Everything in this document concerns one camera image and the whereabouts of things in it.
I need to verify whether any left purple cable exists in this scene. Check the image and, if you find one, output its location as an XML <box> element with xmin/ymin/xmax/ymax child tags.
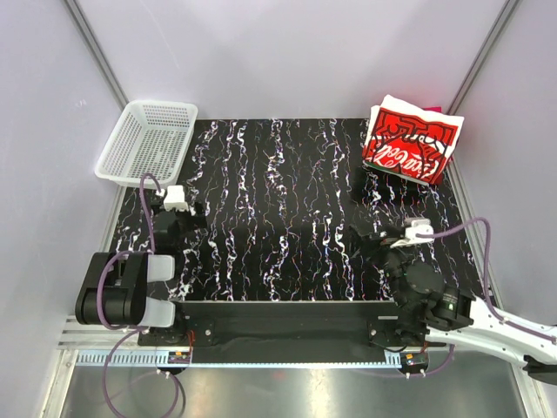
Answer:
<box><xmin>96</xmin><ymin>172</ymin><xmax>188</xmax><ymax>417</ymax></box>

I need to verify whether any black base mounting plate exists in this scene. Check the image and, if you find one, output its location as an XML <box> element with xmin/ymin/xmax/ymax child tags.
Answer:
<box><xmin>137</xmin><ymin>300</ymin><xmax>447</xmax><ymax>365</ymax></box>

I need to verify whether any black marble pattern mat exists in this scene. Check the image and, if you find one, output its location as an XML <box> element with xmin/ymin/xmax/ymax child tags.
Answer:
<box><xmin>149</xmin><ymin>118</ymin><xmax>461</xmax><ymax>302</ymax></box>

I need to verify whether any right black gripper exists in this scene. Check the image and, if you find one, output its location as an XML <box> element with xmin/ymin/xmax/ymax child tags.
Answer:
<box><xmin>348</xmin><ymin>222</ymin><xmax>415</xmax><ymax>309</ymax></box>

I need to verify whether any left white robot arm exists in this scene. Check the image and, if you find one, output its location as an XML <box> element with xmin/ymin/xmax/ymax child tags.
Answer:
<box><xmin>75</xmin><ymin>185</ymin><xmax>207</xmax><ymax>345</ymax></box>

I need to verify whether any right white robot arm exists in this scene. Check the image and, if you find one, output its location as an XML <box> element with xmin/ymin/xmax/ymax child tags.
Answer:
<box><xmin>349</xmin><ymin>218</ymin><xmax>556</xmax><ymax>385</ymax></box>

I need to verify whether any left aluminium corner post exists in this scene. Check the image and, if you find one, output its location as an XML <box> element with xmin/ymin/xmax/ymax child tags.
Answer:
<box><xmin>62</xmin><ymin>0</ymin><xmax>129</xmax><ymax>110</ymax></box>

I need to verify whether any right aluminium corner post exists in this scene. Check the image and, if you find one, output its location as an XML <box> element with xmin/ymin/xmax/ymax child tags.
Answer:
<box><xmin>447</xmin><ymin>0</ymin><xmax>522</xmax><ymax>115</ymax></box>

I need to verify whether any aluminium corner post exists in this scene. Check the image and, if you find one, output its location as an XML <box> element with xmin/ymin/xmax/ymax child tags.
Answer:
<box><xmin>62</xmin><ymin>0</ymin><xmax>129</xmax><ymax>110</ymax></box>
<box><xmin>447</xmin><ymin>0</ymin><xmax>522</xmax><ymax>115</ymax></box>

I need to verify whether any white slotted cable duct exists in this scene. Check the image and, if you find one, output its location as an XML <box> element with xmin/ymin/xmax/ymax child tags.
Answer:
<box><xmin>76</xmin><ymin>350</ymin><xmax>404</xmax><ymax>367</ymax></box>

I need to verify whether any white plastic mesh basket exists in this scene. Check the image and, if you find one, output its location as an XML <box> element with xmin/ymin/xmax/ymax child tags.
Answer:
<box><xmin>95</xmin><ymin>100</ymin><xmax>198</xmax><ymax>188</ymax></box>

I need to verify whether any white t shirt red print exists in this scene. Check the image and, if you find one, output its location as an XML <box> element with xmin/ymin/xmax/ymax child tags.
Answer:
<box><xmin>362</xmin><ymin>95</ymin><xmax>465</xmax><ymax>185</ymax></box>

